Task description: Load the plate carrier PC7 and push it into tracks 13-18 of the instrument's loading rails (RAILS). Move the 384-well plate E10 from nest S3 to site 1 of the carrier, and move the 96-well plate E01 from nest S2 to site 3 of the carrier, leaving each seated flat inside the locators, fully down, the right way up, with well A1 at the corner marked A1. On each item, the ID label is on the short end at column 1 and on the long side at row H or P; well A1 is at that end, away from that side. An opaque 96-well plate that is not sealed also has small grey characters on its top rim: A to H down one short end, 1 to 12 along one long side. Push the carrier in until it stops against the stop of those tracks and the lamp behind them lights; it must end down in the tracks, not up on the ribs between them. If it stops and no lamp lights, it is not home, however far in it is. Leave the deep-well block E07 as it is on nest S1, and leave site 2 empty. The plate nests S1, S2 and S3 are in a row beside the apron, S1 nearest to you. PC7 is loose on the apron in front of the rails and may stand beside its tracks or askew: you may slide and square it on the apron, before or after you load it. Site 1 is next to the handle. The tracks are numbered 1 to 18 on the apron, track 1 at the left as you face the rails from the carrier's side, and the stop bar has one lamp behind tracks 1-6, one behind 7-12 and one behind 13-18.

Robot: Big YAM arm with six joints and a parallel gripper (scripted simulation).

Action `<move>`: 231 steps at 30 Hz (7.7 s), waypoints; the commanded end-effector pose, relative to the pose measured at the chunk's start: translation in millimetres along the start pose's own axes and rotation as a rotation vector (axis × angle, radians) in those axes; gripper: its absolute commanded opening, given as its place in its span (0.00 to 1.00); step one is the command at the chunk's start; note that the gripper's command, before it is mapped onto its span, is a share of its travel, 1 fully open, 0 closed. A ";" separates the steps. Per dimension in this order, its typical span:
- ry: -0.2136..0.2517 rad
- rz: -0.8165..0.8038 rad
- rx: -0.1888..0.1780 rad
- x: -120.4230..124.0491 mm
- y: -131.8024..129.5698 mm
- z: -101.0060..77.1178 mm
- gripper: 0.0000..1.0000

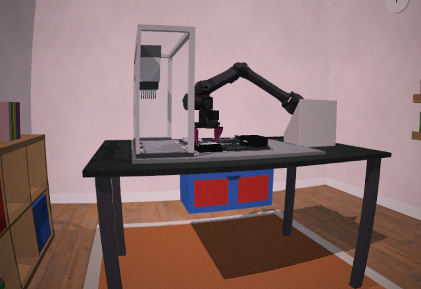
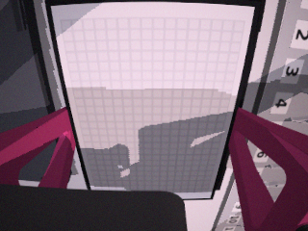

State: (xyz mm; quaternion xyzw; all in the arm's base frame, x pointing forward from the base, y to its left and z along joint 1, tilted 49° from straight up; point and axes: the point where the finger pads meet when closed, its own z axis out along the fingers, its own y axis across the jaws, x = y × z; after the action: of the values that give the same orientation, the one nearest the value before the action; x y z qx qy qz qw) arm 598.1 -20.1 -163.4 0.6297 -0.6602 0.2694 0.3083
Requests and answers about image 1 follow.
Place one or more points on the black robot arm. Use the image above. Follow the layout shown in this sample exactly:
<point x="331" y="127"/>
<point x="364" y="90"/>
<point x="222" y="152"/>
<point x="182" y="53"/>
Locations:
<point x="204" y="88"/>

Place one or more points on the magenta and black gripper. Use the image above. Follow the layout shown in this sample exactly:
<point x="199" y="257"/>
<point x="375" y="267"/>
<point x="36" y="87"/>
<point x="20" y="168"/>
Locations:
<point x="217" y="130"/>

